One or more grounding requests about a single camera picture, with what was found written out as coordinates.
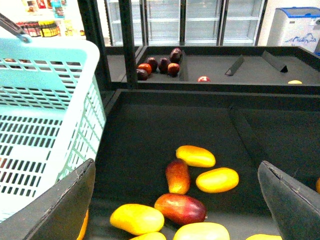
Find orange red mango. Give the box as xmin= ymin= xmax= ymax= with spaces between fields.
xmin=165 ymin=158 xmax=191 ymax=195

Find red yellow mango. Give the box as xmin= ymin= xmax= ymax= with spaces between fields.
xmin=154 ymin=193 xmax=207 ymax=226

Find black triangular divider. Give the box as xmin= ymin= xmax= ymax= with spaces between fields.
xmin=225 ymin=55 xmax=245 ymax=76

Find yellow mango bottom centre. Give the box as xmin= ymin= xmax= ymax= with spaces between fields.
xmin=173 ymin=222 xmax=230 ymax=240

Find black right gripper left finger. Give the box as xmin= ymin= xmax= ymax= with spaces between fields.
xmin=0 ymin=158 xmax=96 ymax=240

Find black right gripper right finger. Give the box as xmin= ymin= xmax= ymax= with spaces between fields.
xmin=257 ymin=161 xmax=320 ymax=240

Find yellow mango top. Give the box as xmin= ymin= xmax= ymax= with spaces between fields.
xmin=175 ymin=145 xmax=216 ymax=168

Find red apple in tray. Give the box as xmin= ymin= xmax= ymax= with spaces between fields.
xmin=197 ymin=75 xmax=211 ymax=83

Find white chest freezer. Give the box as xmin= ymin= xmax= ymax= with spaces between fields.
xmin=267 ymin=7 xmax=320 ymax=52

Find dark red apple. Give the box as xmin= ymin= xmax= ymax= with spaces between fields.
xmin=169 ymin=47 xmax=182 ymax=64

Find yellow mango lower left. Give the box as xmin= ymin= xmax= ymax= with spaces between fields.
xmin=109 ymin=203 xmax=165 ymax=236

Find light blue plastic basket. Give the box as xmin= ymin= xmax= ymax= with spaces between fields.
xmin=0 ymin=15 xmax=106 ymax=221

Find yellow mango right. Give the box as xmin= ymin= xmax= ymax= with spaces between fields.
xmin=195 ymin=167 xmax=240 ymax=194

